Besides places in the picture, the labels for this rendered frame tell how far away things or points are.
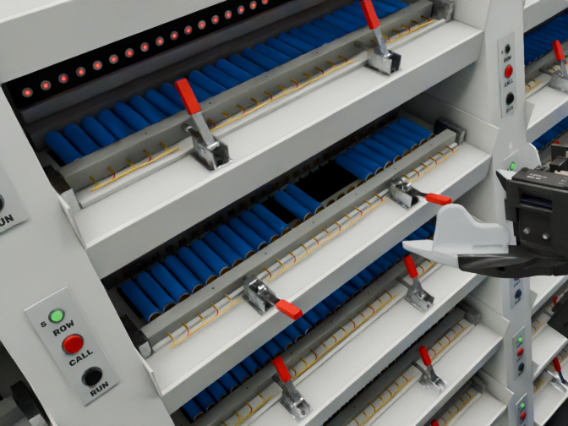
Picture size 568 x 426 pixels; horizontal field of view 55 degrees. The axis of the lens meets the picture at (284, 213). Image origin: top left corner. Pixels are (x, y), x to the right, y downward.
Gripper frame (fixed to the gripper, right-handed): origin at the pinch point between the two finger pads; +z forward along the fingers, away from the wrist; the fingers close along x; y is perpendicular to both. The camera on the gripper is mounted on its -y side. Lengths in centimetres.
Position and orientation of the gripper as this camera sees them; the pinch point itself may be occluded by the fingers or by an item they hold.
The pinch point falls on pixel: (451, 211)
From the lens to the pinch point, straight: 57.0
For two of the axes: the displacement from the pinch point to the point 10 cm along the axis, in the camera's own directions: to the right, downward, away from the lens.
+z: -6.0, -2.3, 7.7
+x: -7.6, 4.7, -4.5
